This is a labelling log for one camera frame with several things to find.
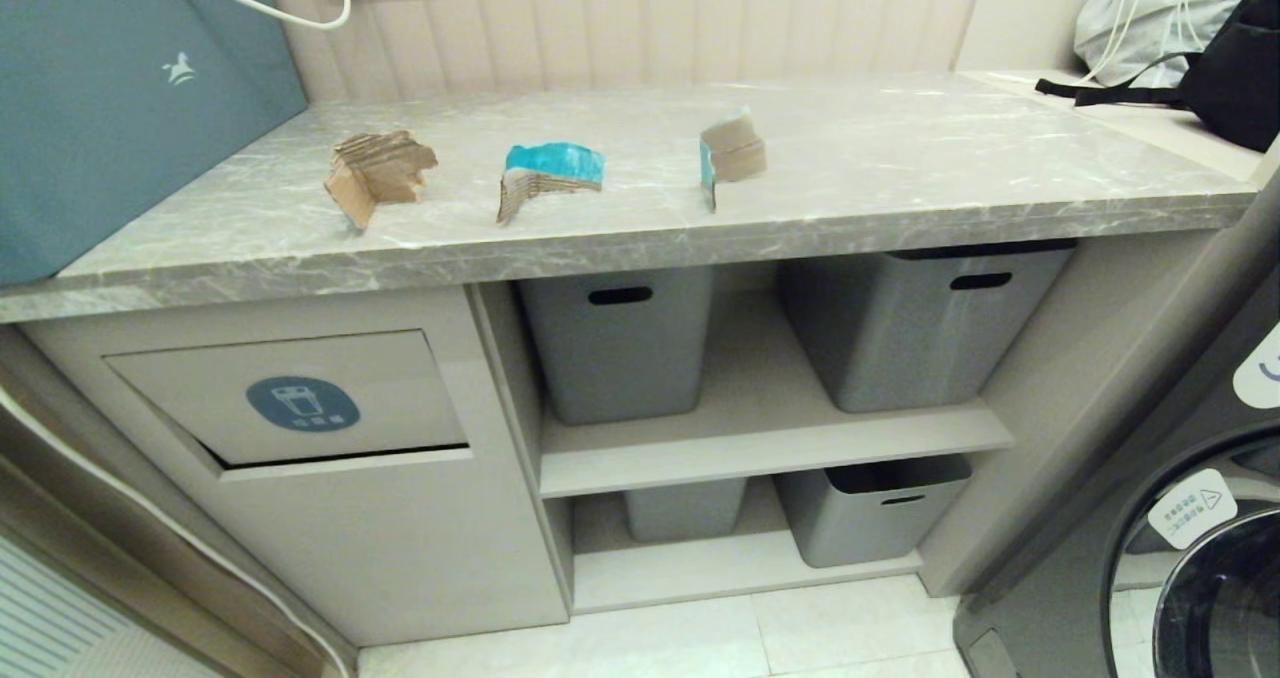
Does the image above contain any narrow grey storage bin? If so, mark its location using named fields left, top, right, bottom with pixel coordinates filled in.
left=623, top=478, right=748, bottom=543
left=517, top=266, right=714, bottom=426

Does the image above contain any wide grey storage bin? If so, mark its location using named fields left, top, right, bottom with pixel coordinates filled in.
left=775, top=455, right=974, bottom=569
left=778, top=241, right=1077, bottom=414

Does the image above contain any round glass washer door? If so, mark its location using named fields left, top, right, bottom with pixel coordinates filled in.
left=1100, top=428, right=1280, bottom=678

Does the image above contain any plain brown cardboard scrap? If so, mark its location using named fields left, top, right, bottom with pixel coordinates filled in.
left=323, top=130, right=439, bottom=231

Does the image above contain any wide blue-topped cardboard scrap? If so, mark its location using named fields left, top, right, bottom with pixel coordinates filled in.
left=496, top=142, right=606, bottom=225

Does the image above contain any beige cabinet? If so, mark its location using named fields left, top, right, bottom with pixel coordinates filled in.
left=0, top=228, right=1231, bottom=649

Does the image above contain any white drawstring cord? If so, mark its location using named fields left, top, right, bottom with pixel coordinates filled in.
left=1078, top=0, right=1201, bottom=84

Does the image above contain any small blue-edged cardboard scrap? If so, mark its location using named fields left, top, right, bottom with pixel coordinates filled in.
left=699, top=108, right=768, bottom=212

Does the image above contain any thin white floor cable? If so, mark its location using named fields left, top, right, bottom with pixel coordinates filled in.
left=0, top=383, right=353, bottom=678

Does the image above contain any black backpack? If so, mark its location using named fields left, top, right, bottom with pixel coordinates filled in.
left=1035, top=0, right=1280, bottom=154

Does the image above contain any teal box with horse logo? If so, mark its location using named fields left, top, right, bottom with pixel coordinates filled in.
left=0, top=0, right=309, bottom=287

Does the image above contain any blue round bin sticker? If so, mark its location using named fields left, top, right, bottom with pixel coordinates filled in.
left=246, top=376, right=361, bottom=433

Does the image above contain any beige trash flap door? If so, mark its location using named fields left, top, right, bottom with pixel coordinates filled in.
left=103, top=330, right=471, bottom=469

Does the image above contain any light grey fabric bag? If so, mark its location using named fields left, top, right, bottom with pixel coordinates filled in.
left=1073, top=0, right=1271, bottom=89

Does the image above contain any beige shelf board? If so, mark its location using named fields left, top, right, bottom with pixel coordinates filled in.
left=538, top=398, right=1016, bottom=499

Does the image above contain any white warning sticker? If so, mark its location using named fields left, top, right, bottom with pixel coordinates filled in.
left=1147, top=468, right=1239, bottom=551

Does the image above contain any white washer panel label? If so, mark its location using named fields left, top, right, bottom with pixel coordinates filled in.
left=1232, top=323, right=1280, bottom=409

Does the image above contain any dark grey washing machine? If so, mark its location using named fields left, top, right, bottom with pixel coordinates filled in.
left=950, top=173, right=1280, bottom=678

